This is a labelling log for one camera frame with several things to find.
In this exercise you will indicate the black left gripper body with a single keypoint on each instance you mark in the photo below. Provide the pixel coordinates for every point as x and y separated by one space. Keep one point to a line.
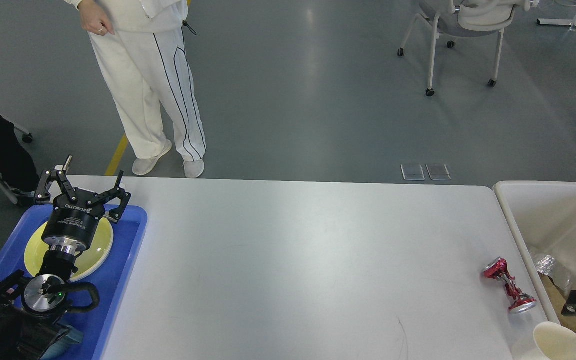
72 226

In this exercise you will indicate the brown paper bag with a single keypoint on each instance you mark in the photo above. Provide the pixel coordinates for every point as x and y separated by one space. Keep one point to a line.
558 301

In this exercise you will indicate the yellow plastic plate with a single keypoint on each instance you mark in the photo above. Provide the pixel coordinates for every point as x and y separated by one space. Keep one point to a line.
36 247

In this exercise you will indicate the aluminium foil tray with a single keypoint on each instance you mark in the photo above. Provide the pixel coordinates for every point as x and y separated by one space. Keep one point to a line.
551 267

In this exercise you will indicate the white paper cup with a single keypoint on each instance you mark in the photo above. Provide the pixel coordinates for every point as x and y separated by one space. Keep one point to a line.
548 341

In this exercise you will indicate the crushed red soda can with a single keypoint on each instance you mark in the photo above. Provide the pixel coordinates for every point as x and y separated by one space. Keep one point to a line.
520 301

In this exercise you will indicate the teal green mug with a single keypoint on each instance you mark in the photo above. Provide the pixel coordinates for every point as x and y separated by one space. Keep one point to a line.
73 337

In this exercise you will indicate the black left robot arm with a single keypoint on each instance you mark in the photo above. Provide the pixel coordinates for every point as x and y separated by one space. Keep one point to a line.
31 308

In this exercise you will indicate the grey chair leg with caster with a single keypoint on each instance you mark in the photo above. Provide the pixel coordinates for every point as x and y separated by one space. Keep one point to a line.
27 136

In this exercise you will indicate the person in black trousers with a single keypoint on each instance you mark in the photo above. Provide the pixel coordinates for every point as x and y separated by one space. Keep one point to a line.
17 168

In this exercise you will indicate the white plastic bin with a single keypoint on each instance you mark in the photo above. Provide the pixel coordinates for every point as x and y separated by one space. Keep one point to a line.
542 218

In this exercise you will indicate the blue plastic tray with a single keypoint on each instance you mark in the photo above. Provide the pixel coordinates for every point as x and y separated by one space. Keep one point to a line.
111 279

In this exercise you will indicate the person in white tracksuit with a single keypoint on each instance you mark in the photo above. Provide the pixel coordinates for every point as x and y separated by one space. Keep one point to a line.
140 49

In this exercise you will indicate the right floor socket cover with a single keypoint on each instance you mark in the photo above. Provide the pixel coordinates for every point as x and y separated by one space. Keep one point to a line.
438 172

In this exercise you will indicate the floor socket cover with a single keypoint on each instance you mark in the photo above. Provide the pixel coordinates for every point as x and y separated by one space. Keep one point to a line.
438 172
413 172

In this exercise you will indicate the left floor socket cover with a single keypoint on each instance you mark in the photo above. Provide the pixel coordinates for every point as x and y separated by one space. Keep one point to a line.
413 172

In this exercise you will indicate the white grey office chair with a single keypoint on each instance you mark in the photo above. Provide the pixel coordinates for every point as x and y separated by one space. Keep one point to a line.
465 19

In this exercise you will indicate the white table base frame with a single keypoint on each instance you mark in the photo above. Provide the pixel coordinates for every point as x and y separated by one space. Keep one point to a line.
573 20

